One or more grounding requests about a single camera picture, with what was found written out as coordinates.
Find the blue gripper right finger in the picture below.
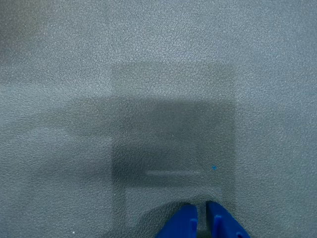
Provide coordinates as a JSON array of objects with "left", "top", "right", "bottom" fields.
[{"left": 206, "top": 200, "right": 251, "bottom": 238}]

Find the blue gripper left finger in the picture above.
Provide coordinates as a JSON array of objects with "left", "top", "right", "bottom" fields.
[{"left": 155, "top": 203, "right": 199, "bottom": 238}]

